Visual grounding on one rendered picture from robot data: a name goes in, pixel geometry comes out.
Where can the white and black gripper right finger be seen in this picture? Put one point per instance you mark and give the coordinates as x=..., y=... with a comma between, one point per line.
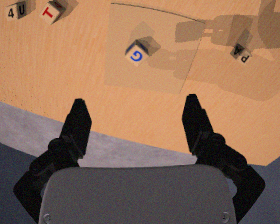
x=211, y=149

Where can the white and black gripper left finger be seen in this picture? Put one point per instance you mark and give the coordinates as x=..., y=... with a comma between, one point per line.
x=63, y=152

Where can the tan flat mat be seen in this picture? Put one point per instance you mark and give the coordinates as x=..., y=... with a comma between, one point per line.
x=171, y=40

